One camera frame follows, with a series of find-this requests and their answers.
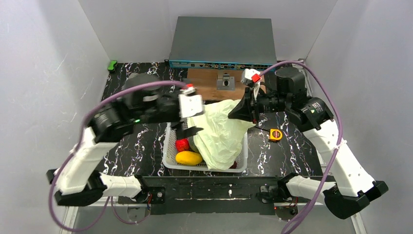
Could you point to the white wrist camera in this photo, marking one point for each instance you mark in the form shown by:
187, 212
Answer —
190, 103
252, 78

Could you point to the green black small tool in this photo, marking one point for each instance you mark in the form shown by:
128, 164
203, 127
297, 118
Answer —
112, 66

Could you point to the small metal bracket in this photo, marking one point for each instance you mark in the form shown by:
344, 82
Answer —
225, 82

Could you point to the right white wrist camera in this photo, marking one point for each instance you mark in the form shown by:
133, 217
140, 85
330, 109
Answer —
252, 78

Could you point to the grey network switch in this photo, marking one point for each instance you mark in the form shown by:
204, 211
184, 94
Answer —
223, 43

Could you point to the light green plastic bag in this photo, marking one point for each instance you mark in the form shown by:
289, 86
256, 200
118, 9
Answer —
221, 139

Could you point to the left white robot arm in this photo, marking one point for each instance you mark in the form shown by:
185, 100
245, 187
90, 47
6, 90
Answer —
144, 99

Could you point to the green fake melon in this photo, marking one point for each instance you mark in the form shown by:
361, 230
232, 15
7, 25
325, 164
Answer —
192, 144

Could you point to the white plastic basket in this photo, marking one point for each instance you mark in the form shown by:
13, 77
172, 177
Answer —
170, 152

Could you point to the black base frame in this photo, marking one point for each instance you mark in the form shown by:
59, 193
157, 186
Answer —
215, 194

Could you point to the yellow fake mango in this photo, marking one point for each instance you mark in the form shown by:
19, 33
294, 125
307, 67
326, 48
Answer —
188, 158

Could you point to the yellow tape measure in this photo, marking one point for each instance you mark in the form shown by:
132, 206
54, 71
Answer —
275, 135

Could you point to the dark red fake fruit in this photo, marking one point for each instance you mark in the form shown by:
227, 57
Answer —
234, 165

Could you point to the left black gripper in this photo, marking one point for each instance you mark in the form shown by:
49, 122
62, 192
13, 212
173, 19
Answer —
182, 122

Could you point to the red fake strawberry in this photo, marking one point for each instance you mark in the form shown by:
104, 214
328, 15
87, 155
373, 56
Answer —
182, 145

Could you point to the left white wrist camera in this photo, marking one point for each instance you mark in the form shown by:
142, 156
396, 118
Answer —
190, 103

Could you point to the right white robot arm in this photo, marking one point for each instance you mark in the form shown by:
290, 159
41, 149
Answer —
305, 112

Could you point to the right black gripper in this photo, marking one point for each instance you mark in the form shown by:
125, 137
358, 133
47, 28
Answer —
254, 105

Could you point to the brown wooden board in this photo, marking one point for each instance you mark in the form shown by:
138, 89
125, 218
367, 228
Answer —
204, 80

